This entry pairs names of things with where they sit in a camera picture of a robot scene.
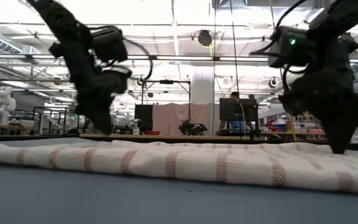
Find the small black robot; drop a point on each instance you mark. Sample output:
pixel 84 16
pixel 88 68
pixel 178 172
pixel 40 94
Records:
pixel 193 128

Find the red plastic bin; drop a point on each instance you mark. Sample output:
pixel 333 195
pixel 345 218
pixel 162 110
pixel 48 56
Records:
pixel 152 132

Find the long ceiling light rail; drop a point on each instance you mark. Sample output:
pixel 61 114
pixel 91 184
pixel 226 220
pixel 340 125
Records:
pixel 182 58

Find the black shelf rack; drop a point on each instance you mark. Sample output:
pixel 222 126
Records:
pixel 48 107

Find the black monitor on stand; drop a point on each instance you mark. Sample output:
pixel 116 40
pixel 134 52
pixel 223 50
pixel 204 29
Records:
pixel 238 109

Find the pink tray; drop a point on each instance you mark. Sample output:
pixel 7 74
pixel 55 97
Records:
pixel 317 131

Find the brown floral patterned cloth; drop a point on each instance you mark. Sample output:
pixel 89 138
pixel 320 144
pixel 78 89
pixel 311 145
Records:
pixel 306 117

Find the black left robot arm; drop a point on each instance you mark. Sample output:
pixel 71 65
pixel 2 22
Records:
pixel 57 18

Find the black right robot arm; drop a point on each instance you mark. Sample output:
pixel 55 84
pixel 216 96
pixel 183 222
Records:
pixel 340 15

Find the black panel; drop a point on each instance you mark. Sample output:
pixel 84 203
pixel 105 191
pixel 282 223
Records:
pixel 144 116

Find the white towel with red stripes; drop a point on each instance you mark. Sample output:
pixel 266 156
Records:
pixel 179 161

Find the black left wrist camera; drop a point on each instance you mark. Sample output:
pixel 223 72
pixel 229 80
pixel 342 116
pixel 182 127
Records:
pixel 109 43

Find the white round pillar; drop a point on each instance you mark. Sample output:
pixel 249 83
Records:
pixel 202 84

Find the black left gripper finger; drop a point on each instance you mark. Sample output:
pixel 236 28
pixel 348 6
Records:
pixel 99 113

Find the white spray bottle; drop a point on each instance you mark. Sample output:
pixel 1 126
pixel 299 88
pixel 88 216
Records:
pixel 136 128

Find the black overhead rig frame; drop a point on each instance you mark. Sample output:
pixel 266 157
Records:
pixel 166 81

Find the beige curtain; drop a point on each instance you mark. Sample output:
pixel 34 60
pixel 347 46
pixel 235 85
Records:
pixel 172 119

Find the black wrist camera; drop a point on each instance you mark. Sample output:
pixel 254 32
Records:
pixel 291 46
pixel 109 43

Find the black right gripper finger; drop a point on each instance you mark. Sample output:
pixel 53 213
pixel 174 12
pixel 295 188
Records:
pixel 340 137

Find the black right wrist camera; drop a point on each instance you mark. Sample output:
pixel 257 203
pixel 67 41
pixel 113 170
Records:
pixel 291 46

